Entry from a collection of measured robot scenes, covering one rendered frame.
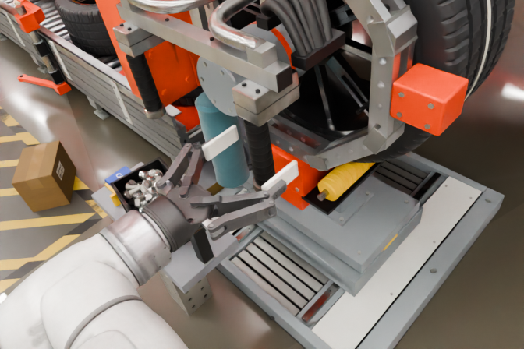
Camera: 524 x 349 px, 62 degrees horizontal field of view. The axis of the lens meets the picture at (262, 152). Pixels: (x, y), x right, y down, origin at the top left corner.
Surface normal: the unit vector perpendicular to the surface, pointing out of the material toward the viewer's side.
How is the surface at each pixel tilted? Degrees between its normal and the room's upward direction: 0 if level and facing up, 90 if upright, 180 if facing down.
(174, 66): 90
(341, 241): 0
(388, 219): 0
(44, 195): 90
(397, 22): 45
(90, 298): 12
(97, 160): 0
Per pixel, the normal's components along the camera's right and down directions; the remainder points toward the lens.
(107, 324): -0.10, -0.80
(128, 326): 0.15, -0.85
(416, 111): -0.70, 0.55
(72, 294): -0.04, -0.65
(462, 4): 0.60, 0.11
